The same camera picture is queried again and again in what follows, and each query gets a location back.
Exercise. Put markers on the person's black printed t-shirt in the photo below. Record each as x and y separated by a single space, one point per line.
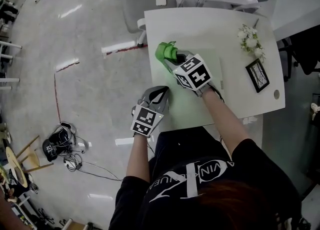
200 199

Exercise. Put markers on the pale green desk mat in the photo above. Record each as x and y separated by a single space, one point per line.
190 106

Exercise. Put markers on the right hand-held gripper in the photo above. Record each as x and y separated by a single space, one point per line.
195 73

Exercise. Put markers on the white frame stand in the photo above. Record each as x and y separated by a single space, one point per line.
7 56

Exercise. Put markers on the white side table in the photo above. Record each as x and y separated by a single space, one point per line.
295 3

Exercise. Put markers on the grey office chair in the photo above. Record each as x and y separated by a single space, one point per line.
145 6

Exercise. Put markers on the white plush toy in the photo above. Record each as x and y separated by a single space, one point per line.
315 110

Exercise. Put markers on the person's black trousers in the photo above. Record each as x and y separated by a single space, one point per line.
187 148

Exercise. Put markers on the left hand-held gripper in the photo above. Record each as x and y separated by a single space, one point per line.
146 121

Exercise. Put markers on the round wooden stool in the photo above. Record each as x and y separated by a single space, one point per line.
15 164

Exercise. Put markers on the person's left forearm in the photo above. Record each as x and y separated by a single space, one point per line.
137 158

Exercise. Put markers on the white flower bouquet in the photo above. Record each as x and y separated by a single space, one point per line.
251 41

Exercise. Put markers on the green cloth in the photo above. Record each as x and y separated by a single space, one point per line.
163 51

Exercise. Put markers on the person's right forearm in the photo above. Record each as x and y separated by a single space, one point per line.
225 118

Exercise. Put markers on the black picture frame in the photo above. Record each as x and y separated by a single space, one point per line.
257 76

